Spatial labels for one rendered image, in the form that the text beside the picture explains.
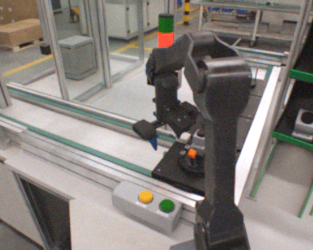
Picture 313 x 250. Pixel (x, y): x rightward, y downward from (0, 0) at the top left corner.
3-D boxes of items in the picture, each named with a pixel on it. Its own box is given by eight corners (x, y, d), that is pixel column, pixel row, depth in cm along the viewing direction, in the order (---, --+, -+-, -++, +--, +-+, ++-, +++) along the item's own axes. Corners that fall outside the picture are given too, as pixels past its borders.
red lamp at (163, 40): (169, 50, 83) (169, 34, 81) (155, 47, 85) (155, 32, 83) (175, 46, 87) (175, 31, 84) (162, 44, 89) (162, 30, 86)
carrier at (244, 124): (240, 154, 95) (246, 126, 88) (180, 137, 104) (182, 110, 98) (252, 123, 113) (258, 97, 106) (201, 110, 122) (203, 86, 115)
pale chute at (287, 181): (299, 218, 67) (300, 219, 63) (253, 196, 74) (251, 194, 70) (338, 124, 69) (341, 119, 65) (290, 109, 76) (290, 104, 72)
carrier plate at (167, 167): (221, 202, 76) (222, 197, 75) (150, 176, 86) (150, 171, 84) (239, 156, 94) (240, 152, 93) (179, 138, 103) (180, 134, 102)
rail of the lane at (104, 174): (227, 242, 75) (233, 220, 69) (23, 153, 109) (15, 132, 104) (231, 228, 79) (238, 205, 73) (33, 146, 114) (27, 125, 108)
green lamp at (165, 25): (169, 34, 81) (169, 18, 78) (155, 32, 83) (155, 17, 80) (175, 31, 84) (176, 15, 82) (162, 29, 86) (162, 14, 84)
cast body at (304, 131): (309, 146, 59) (315, 129, 54) (289, 140, 62) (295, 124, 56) (316, 119, 63) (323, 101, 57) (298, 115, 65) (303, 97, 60)
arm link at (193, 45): (253, 86, 36) (246, 10, 35) (199, 93, 34) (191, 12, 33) (182, 90, 64) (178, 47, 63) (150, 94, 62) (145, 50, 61)
